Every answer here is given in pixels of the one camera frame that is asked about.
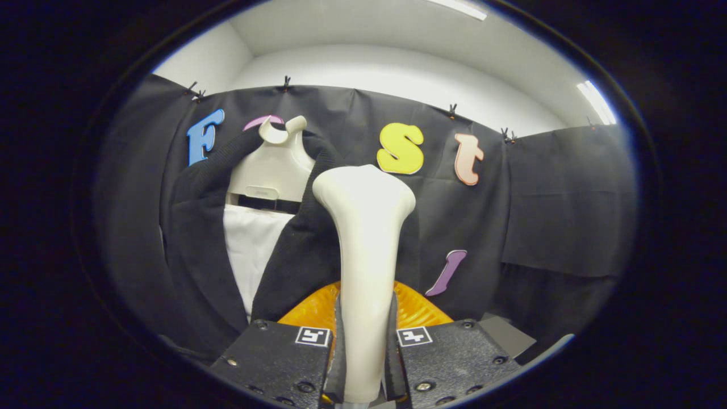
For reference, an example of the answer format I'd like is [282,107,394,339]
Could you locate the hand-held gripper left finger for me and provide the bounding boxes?
[209,281,348,408]

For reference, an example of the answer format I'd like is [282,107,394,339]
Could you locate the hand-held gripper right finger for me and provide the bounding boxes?
[385,281,522,407]

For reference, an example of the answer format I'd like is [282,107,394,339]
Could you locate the white garment steamer head with hose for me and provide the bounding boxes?
[312,165,416,405]

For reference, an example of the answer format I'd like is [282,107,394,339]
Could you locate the black suit jacket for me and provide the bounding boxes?
[162,128,421,364]

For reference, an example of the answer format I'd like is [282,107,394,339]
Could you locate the cream steamer garment hanger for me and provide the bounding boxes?
[227,115,316,214]

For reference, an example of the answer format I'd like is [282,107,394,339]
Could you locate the black backdrop cloth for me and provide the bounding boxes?
[97,74,640,364]

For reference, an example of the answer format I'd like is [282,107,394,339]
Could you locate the row of black cloth clips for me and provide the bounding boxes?
[185,76,597,144]

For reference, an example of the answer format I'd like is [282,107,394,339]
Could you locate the ceiling light strip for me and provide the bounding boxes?
[426,0,488,21]

